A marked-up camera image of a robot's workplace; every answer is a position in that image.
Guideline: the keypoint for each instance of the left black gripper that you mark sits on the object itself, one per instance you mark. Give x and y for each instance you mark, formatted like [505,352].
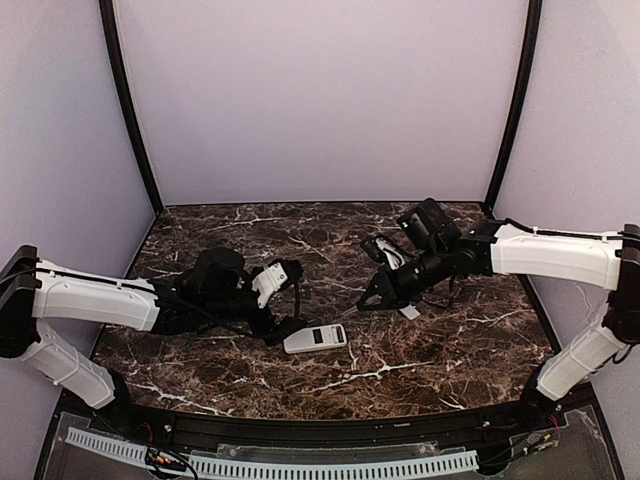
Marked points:
[275,323]

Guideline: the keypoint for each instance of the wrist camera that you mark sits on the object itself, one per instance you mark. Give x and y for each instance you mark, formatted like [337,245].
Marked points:
[428,227]
[217,272]

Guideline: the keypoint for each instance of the left black frame post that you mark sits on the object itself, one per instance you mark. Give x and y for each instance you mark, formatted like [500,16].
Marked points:
[126,102]

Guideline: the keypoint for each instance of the white battery cover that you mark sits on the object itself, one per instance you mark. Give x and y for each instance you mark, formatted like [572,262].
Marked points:
[410,312]

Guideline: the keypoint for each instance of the white remote control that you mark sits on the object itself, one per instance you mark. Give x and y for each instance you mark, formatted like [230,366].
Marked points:
[314,339]

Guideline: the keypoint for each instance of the right black frame post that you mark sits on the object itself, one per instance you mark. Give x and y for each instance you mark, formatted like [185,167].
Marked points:
[526,58]

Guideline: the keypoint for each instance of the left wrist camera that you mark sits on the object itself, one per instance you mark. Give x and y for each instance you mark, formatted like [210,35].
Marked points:
[217,272]

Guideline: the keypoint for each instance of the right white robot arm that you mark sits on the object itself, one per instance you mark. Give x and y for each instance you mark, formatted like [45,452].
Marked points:
[609,260]

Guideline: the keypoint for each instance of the white slotted cable duct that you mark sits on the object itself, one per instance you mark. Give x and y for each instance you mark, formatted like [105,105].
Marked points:
[252,463]

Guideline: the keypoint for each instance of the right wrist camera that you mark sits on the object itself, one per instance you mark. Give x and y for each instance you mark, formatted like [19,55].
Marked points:
[428,227]

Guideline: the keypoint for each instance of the black frame post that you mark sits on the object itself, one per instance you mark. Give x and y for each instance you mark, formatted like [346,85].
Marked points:
[126,102]
[526,58]

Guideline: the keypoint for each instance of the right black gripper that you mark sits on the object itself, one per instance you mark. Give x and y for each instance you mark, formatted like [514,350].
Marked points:
[388,282]

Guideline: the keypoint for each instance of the black front rail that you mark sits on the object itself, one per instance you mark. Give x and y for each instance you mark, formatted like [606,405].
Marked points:
[484,428]

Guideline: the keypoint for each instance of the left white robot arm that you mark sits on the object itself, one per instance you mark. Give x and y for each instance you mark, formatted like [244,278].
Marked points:
[34,290]

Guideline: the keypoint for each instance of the clear handle screwdriver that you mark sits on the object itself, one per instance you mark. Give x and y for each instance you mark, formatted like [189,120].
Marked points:
[351,311]

